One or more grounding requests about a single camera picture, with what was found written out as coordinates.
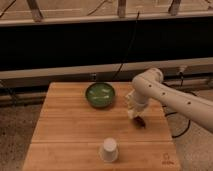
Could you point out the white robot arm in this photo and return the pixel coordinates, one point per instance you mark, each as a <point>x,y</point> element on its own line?
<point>149,84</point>

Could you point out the white sponge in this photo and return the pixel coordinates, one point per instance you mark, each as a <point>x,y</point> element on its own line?
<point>134,108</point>

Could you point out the green ceramic bowl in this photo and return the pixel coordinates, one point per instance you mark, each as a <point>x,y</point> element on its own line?
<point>100,94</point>

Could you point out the white paper cup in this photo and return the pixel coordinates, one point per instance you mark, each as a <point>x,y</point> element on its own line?
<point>109,150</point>

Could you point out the white horizontal rail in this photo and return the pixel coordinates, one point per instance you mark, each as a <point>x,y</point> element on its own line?
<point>28,73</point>

